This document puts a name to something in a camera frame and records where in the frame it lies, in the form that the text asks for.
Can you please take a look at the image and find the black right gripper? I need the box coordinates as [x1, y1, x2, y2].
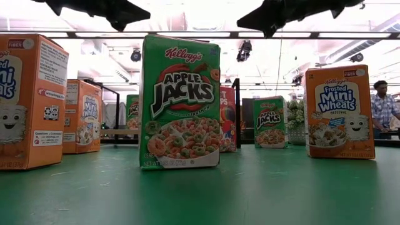
[236, 0, 365, 38]

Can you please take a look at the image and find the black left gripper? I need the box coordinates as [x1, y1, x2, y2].
[31, 0, 151, 32]

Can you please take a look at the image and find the Apple Jacks green cereal box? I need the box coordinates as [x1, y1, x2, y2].
[252, 95, 289, 149]
[138, 34, 221, 171]
[126, 94, 141, 131]

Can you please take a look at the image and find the Froot Loops red cereal box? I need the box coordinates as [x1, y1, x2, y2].
[219, 86, 238, 153]

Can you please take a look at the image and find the Frosted Mini Wheats orange box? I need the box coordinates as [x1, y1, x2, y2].
[0, 32, 70, 171]
[304, 64, 376, 160]
[62, 79, 103, 155]

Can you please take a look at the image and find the black computer monitor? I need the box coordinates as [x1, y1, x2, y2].
[241, 98, 254, 140]

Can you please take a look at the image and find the green plant in white pot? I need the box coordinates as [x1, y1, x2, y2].
[286, 99, 307, 146]

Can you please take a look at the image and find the person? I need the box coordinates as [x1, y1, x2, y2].
[370, 80, 400, 140]

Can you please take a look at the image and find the green table mat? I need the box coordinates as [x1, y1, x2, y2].
[0, 143, 400, 225]

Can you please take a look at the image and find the black overhead frame beam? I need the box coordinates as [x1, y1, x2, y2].
[0, 30, 400, 40]

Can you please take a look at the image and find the wooden shelf black metal frame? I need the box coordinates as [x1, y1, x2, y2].
[81, 77, 241, 149]

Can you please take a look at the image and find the black table frame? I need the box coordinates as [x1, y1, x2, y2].
[99, 137, 400, 148]

